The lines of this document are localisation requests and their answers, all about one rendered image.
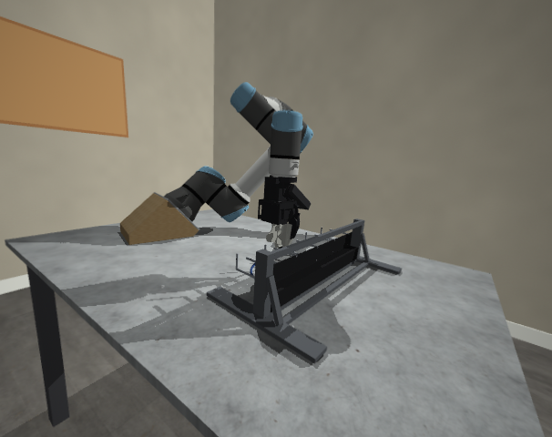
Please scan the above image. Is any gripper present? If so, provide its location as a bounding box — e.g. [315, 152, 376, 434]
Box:
[258, 175, 300, 249]

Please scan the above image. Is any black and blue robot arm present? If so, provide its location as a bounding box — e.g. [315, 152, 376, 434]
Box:
[164, 82, 313, 222]

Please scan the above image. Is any dark grey free-standing rack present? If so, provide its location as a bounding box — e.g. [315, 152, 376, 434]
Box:
[210, 218, 402, 364]

